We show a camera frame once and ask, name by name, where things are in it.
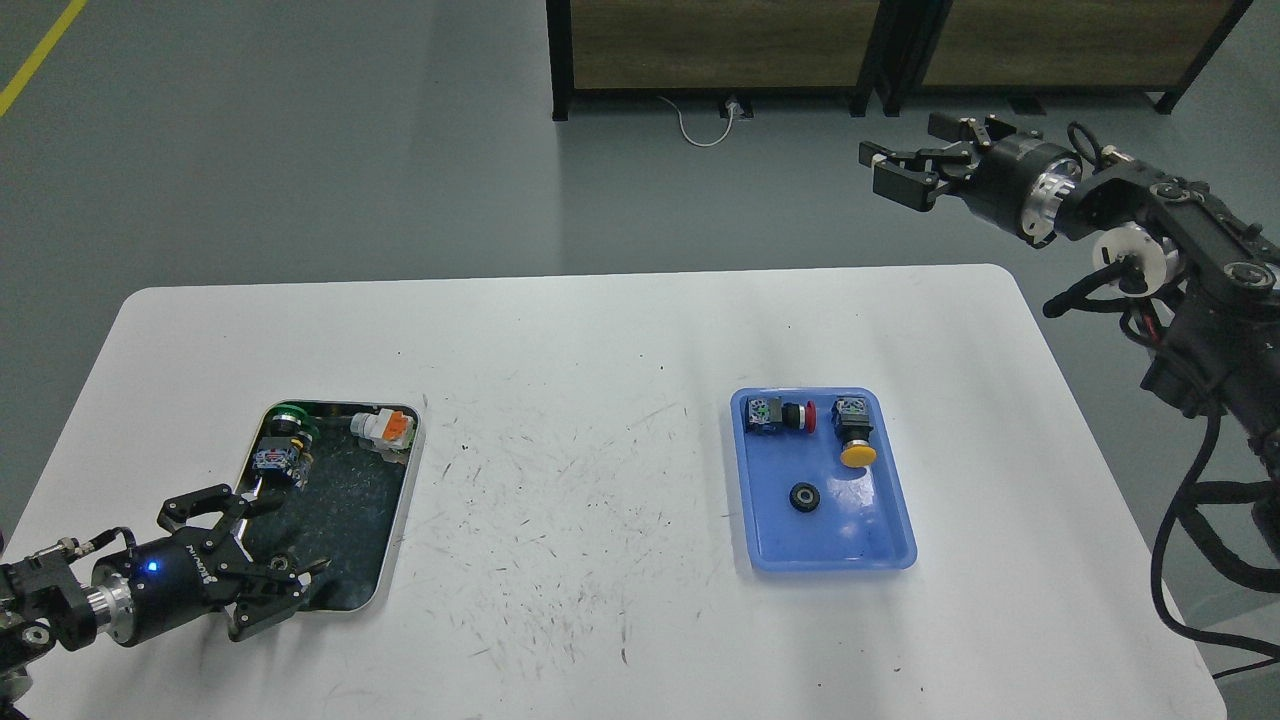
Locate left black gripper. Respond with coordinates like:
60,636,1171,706
90,484,332,646

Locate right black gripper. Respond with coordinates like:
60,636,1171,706
858,111,1083,249

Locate black gear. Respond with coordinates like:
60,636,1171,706
268,555,297,582
788,482,822,514

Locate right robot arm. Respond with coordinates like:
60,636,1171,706
858,113,1279,673

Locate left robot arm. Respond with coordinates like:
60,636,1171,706
1,484,330,719

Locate wooden cabinet right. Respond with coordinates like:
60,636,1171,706
878,1,1251,117

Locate wooden cabinet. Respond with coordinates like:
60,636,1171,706
878,1,1251,117
545,1,902,122

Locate steel tray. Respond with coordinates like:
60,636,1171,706
237,398,421,612

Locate green push button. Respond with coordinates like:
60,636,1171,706
260,404,319,450

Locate orange white connector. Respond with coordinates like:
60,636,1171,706
349,407,417,464

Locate yellow push button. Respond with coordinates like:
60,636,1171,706
832,395,878,469

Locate red emergency push button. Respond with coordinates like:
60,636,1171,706
742,395,817,434

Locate wooden cabinet left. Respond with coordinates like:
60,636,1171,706
545,1,902,122

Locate blue plastic tray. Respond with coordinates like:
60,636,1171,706
730,387,918,573

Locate blue black switch block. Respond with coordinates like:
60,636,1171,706
250,445,314,489

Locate white floor cable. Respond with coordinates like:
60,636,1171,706
655,94,748,149

